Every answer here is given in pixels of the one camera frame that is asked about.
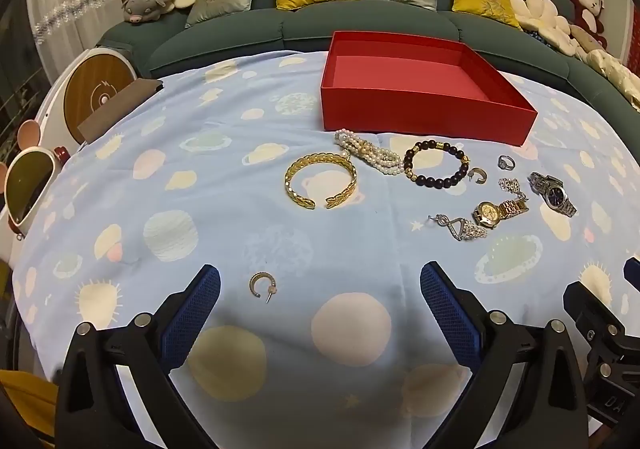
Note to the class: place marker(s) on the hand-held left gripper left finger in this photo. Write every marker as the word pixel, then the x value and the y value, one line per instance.
pixel 195 314

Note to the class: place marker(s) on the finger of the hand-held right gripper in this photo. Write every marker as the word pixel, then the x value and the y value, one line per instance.
pixel 595 314
pixel 633 273

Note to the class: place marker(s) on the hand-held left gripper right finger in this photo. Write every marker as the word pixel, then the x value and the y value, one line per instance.
pixel 450 314

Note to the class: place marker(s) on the gold wristwatch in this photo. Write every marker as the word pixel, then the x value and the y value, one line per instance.
pixel 487 214

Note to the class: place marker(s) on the silver wristwatch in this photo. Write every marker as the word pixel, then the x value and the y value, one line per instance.
pixel 552 189

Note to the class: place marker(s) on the gold hoop earring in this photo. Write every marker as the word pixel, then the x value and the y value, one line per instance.
pixel 253 286
pixel 481 177

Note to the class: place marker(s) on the gold leaf bangle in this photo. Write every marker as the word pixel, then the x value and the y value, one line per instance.
pixel 290 184

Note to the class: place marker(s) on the red cardboard box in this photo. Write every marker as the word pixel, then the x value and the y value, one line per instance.
pixel 425 104

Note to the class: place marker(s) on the blue planet print tablecloth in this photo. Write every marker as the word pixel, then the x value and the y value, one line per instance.
pixel 200 209

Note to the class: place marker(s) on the yellow cloth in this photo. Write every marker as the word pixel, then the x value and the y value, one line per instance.
pixel 25 404

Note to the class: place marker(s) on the cream satin cushion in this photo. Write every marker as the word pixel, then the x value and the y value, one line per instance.
pixel 612 71

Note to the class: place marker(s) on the brown card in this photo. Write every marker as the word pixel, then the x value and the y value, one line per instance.
pixel 120 109

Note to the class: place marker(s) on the tan cushion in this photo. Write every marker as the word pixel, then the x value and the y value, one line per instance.
pixel 587 35

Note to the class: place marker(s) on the white round wooden-disc device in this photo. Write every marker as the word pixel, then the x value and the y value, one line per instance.
pixel 95 84

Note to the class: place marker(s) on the cream flower plush cushion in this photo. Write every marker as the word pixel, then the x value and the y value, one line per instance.
pixel 545 14

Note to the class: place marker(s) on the green sofa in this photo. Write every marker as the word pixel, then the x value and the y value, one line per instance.
pixel 300 26

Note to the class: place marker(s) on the white sheer curtain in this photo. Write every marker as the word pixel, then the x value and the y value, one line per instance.
pixel 65 29

